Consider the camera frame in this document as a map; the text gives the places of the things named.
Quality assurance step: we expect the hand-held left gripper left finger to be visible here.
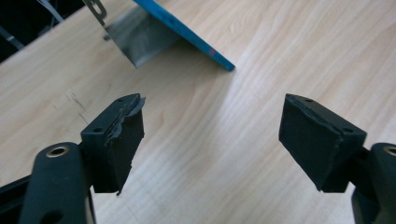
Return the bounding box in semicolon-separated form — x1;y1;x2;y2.
79;92;147;197

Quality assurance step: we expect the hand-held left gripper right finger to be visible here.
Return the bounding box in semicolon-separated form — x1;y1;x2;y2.
277;92;368;193

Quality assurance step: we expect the silver metal bookend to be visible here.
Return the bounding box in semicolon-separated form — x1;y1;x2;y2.
81;0;182;69

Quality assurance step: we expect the blue book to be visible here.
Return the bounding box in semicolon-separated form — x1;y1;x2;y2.
133;0;236;73

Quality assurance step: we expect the grey metal bar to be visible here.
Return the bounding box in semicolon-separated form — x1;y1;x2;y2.
0;25;25;51

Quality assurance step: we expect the white cable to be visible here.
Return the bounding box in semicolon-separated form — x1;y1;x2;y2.
36;0;65;23

